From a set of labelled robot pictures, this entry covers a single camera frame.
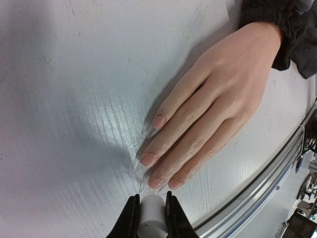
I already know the aluminium front rail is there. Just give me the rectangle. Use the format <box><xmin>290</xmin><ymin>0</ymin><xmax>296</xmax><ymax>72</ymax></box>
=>
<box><xmin>195</xmin><ymin>102</ymin><xmax>317</xmax><ymax>238</ymax></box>

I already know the mannequin hand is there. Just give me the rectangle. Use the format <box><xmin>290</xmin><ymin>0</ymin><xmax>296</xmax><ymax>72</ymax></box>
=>
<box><xmin>139</xmin><ymin>22</ymin><xmax>283</xmax><ymax>190</ymax></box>

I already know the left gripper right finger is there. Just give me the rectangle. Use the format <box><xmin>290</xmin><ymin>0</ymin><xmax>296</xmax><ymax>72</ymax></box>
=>
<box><xmin>165</xmin><ymin>191</ymin><xmax>199</xmax><ymax>238</ymax></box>

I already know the white nail polish cap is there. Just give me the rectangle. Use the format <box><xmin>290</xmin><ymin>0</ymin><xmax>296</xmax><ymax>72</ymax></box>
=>
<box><xmin>137</xmin><ymin>194</ymin><xmax>168</xmax><ymax>238</ymax></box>

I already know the grey black jacket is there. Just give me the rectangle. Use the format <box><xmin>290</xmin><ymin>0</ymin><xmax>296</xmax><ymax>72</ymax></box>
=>
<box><xmin>239</xmin><ymin>0</ymin><xmax>317</xmax><ymax>79</ymax></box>

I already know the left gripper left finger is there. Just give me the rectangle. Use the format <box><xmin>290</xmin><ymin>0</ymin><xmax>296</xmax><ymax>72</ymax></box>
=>
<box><xmin>106</xmin><ymin>194</ymin><xmax>140</xmax><ymax>238</ymax></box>

